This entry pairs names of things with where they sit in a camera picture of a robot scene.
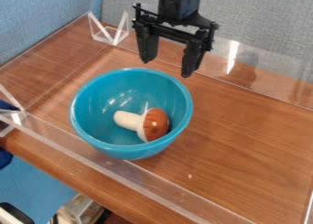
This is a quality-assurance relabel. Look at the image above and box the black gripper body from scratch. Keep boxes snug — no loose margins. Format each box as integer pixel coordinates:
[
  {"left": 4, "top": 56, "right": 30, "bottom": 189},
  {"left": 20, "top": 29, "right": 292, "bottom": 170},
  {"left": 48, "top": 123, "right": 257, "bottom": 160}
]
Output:
[{"left": 133, "top": 1, "right": 219, "bottom": 51}]

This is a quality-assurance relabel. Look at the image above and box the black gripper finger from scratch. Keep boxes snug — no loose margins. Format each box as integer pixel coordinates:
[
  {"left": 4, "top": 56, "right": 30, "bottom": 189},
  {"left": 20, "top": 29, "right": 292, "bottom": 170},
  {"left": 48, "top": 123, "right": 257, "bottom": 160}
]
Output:
[
  {"left": 135, "top": 23, "right": 159, "bottom": 63},
  {"left": 181, "top": 37, "right": 206, "bottom": 78}
]

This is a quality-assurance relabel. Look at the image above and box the blue plastic bowl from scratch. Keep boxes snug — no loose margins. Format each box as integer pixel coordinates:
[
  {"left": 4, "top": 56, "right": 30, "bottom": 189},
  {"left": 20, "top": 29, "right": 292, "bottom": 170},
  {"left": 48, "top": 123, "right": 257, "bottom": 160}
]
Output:
[{"left": 68, "top": 68, "right": 193, "bottom": 160}]

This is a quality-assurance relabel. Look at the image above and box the brown white toy mushroom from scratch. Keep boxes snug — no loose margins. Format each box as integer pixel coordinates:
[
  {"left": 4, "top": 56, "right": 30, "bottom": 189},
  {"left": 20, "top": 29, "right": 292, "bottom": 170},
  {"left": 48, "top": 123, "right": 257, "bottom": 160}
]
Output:
[{"left": 114, "top": 108, "right": 170, "bottom": 143}]

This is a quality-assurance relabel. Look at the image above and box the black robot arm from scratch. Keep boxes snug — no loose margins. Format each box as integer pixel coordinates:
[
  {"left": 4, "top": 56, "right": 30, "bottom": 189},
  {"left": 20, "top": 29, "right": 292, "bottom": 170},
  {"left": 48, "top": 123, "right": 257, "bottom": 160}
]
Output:
[{"left": 133, "top": 0, "right": 219, "bottom": 78}]

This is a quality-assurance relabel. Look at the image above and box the clear acrylic back barrier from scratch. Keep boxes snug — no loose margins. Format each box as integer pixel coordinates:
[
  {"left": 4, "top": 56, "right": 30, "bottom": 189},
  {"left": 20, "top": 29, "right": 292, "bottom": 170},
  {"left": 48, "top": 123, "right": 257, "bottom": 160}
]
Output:
[{"left": 115, "top": 26, "right": 313, "bottom": 112}]

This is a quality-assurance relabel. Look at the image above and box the clear acrylic barrier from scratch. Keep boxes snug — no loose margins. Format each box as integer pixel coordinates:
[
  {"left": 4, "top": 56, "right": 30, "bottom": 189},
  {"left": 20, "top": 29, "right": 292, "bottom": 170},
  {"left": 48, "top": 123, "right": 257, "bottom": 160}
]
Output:
[
  {"left": 115, "top": 26, "right": 313, "bottom": 112},
  {"left": 0, "top": 112, "right": 254, "bottom": 224}
]

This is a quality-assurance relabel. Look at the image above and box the clear acrylic front barrier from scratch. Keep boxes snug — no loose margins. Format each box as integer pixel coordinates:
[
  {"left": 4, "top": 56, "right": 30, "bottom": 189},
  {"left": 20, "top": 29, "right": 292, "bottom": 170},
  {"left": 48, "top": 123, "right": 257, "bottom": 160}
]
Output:
[{"left": 0, "top": 112, "right": 254, "bottom": 224}]

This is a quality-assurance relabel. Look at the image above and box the blue cloth object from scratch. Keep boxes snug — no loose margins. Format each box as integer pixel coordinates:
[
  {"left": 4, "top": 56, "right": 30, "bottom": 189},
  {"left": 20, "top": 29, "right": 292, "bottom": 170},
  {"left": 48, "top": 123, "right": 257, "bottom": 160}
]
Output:
[{"left": 0, "top": 99, "right": 20, "bottom": 170}]

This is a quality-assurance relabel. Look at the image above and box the grey box under table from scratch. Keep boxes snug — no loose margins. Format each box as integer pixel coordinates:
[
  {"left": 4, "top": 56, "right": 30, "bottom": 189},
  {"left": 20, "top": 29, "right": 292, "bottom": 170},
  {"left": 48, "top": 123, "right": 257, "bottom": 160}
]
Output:
[{"left": 58, "top": 194, "right": 104, "bottom": 224}]

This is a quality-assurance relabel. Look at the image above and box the black white object below table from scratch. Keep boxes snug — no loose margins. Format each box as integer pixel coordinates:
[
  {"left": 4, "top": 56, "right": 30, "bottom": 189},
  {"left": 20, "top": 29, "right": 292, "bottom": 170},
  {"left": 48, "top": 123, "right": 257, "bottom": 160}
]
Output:
[{"left": 0, "top": 202, "right": 35, "bottom": 224}]

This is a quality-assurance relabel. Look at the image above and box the clear acrylic corner bracket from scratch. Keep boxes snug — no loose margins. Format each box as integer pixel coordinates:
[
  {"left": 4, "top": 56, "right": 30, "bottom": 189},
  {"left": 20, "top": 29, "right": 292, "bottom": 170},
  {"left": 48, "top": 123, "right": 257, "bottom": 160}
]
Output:
[{"left": 87, "top": 12, "right": 130, "bottom": 46}]

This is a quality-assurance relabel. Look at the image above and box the clear acrylic left bracket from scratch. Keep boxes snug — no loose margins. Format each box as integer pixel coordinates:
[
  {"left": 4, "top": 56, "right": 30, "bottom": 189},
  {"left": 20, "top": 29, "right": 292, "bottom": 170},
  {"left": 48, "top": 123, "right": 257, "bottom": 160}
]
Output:
[{"left": 0, "top": 84, "right": 26, "bottom": 138}]

